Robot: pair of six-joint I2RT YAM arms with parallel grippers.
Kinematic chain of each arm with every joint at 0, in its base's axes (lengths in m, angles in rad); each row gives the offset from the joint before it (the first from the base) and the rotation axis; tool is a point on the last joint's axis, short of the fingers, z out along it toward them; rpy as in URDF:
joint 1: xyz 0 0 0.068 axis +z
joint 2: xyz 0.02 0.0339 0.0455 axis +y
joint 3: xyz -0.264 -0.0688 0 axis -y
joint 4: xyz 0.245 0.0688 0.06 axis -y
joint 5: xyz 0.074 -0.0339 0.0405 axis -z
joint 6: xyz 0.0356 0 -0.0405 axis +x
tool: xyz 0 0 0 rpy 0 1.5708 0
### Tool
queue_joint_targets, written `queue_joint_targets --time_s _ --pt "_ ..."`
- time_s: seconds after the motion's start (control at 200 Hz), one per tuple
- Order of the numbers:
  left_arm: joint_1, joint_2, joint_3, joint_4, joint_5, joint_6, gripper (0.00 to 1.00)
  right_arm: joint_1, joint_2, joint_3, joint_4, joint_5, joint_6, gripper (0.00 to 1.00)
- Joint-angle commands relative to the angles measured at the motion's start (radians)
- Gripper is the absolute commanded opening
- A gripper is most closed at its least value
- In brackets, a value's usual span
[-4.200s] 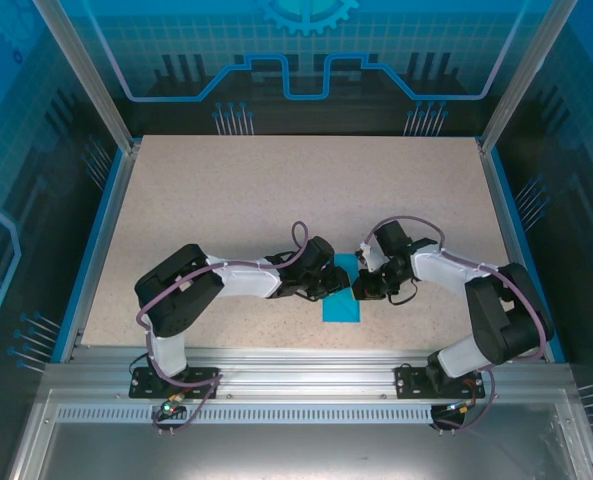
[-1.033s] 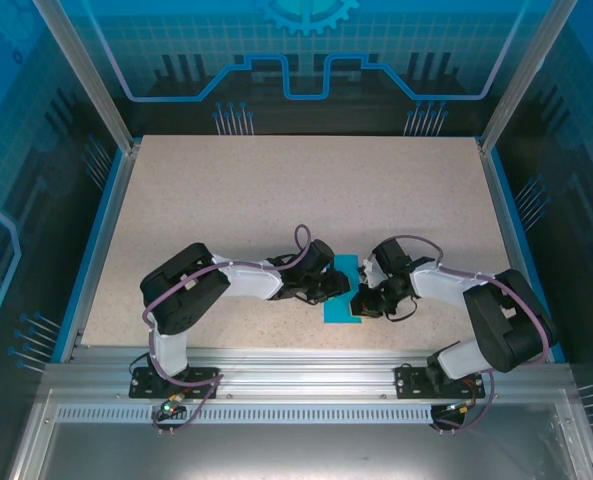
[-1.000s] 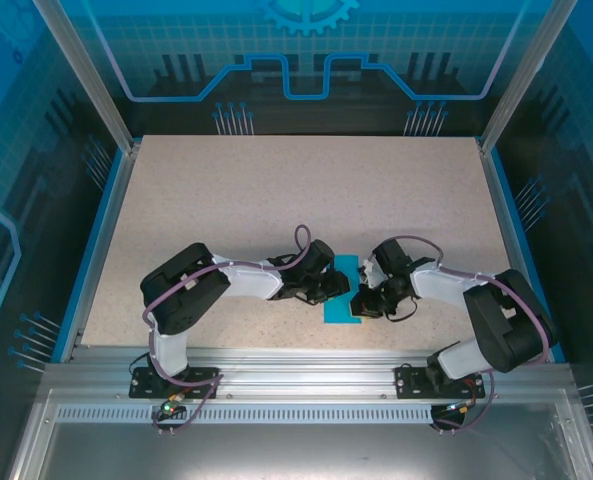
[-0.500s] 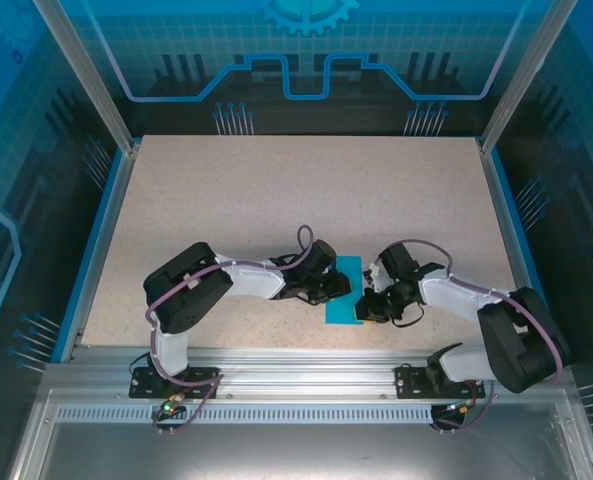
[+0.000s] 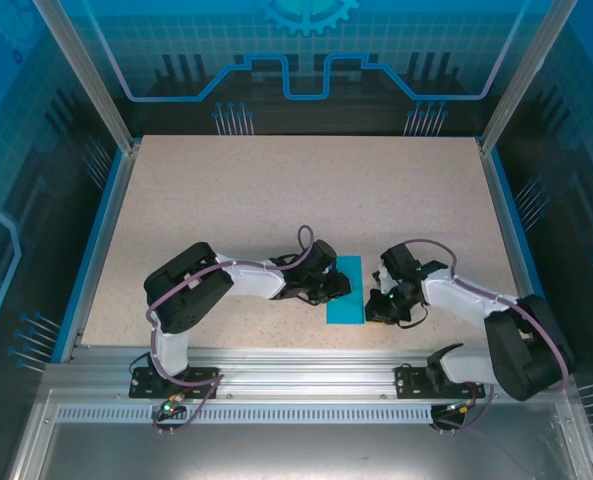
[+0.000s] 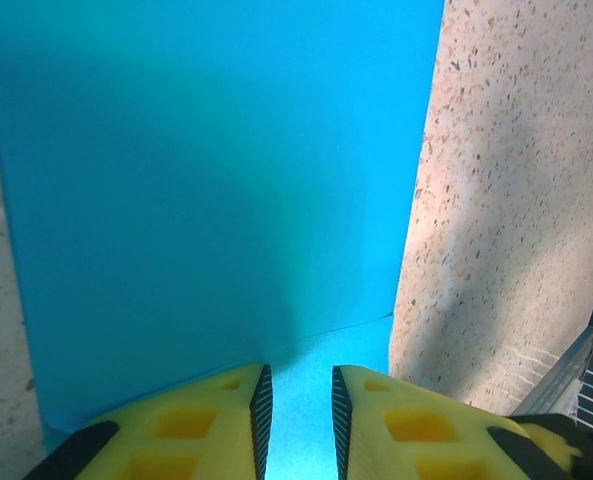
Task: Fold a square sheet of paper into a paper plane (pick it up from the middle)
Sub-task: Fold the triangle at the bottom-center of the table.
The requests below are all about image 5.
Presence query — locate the blue paper sheet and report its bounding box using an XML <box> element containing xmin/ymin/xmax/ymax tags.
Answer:
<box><xmin>324</xmin><ymin>255</ymin><xmax>366</xmax><ymax>326</ymax></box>

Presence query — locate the blue table edge strip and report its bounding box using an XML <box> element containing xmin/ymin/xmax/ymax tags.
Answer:
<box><xmin>489</xmin><ymin>149</ymin><xmax>567</xmax><ymax>364</ymax></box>
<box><xmin>58</xmin><ymin>147</ymin><xmax>128</xmax><ymax>364</ymax></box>

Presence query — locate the metal tray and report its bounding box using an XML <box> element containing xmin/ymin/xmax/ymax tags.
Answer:
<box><xmin>10</xmin><ymin>389</ymin><xmax>593</xmax><ymax>480</ymax></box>

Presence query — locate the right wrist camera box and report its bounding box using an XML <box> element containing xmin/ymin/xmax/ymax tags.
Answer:
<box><xmin>372</xmin><ymin>264</ymin><xmax>393</xmax><ymax>297</ymax></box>

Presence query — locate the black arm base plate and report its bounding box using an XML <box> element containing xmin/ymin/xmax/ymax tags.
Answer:
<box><xmin>394</xmin><ymin>364</ymin><xmax>487</xmax><ymax>400</ymax></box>
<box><xmin>128</xmin><ymin>367</ymin><xmax>221</xmax><ymax>400</ymax></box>

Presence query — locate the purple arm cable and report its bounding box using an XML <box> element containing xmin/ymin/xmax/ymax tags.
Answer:
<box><xmin>403</xmin><ymin>238</ymin><xmax>575</xmax><ymax>436</ymax></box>
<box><xmin>145</xmin><ymin>224</ymin><xmax>318</xmax><ymax>437</ymax></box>

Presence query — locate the aluminium mounting rail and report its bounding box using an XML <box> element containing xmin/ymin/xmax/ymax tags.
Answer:
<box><xmin>43</xmin><ymin>347</ymin><xmax>575</xmax><ymax>401</ymax></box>

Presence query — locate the aluminium side rail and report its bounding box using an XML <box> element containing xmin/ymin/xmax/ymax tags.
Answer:
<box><xmin>68</xmin><ymin>142</ymin><xmax>143</xmax><ymax>364</ymax></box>
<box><xmin>477</xmin><ymin>139</ymin><xmax>550</xmax><ymax>362</ymax></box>

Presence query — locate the slotted grey cable duct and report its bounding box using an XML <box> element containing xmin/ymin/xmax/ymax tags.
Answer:
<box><xmin>55</xmin><ymin>404</ymin><xmax>442</xmax><ymax>425</ymax></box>

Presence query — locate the aluminium corner post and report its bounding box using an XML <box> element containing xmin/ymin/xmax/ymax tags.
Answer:
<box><xmin>478</xmin><ymin>0</ymin><xmax>580</xmax><ymax>154</ymax></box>
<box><xmin>31</xmin><ymin>0</ymin><xmax>143</xmax><ymax>154</ymax></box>

